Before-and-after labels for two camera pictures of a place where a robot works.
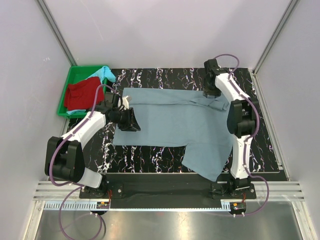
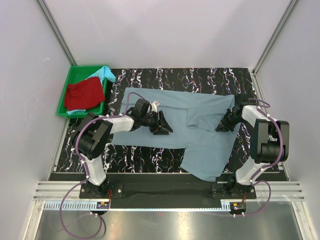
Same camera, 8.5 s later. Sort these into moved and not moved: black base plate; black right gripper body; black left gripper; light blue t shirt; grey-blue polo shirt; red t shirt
Moved: black left gripper; black right gripper body
Not moved: grey-blue polo shirt; light blue t shirt; black base plate; red t shirt
